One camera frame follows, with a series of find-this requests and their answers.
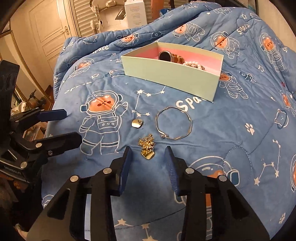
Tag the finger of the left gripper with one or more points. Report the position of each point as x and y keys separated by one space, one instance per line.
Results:
x=52 y=115
x=55 y=145

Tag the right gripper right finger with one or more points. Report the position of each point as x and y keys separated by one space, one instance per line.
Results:
x=186 y=181

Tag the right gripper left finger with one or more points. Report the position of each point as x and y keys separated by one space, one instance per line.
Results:
x=108 y=182

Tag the thin silver bangle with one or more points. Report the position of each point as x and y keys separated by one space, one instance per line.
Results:
x=173 y=123

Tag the pale green jewelry box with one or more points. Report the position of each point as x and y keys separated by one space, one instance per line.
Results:
x=199 y=75

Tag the blue space print quilt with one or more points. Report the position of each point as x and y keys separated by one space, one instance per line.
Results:
x=247 y=133

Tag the white panel door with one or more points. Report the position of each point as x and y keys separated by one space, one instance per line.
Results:
x=40 y=29

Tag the white baby high chair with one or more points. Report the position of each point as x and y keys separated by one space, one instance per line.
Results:
x=110 y=15

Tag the rose gold watch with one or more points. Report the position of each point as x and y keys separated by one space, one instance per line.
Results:
x=170 y=57

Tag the tall white carton box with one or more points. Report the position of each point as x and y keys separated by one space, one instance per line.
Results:
x=135 y=13

